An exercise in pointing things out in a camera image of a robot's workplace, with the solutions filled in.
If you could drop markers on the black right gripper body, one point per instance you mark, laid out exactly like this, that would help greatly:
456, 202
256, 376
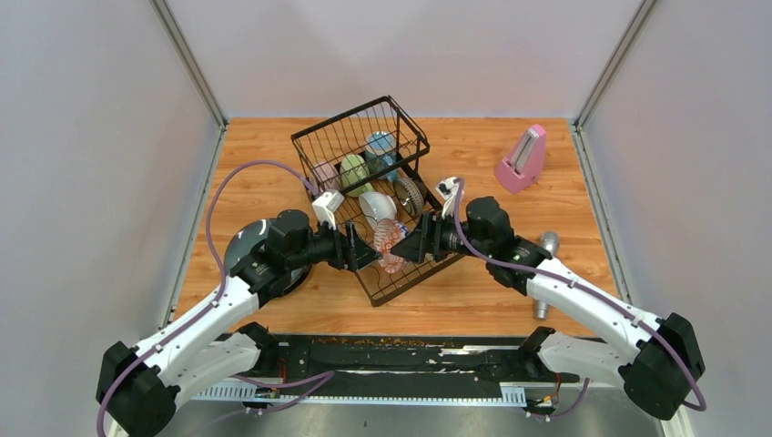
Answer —
446, 239

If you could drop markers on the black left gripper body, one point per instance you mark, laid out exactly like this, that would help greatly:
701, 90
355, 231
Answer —
343, 255

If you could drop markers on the red and blue patterned bowl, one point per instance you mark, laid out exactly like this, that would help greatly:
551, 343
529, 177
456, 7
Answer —
387, 234

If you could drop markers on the white zigzag ceramic bowl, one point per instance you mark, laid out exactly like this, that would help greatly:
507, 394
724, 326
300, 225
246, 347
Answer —
376, 206

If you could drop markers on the patterned ceramic bowl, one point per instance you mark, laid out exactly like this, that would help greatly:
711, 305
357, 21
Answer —
410, 194

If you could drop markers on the blue-grey ceramic plate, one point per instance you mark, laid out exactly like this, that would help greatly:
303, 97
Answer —
251, 235

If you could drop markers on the light green mug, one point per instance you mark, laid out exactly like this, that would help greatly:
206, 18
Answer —
353, 169

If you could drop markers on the pink ceramic mug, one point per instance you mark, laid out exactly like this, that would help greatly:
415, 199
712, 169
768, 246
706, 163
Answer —
324, 176

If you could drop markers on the blue butterfly mug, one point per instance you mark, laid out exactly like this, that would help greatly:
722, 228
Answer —
380, 151

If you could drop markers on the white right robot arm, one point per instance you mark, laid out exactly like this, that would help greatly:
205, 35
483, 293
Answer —
656, 361

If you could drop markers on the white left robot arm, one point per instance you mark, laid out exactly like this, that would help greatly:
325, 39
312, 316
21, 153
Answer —
141, 387

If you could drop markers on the pink metronome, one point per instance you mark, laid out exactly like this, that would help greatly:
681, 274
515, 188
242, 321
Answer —
523, 164

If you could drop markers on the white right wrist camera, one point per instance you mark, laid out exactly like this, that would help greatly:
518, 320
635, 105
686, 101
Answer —
451, 191

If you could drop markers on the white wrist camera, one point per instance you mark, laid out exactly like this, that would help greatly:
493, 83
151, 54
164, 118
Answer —
451, 191
325, 205

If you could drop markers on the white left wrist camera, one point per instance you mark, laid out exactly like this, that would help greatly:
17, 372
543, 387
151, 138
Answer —
325, 205

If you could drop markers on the black wire dish rack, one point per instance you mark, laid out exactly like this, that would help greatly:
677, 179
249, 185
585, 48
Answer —
346, 133

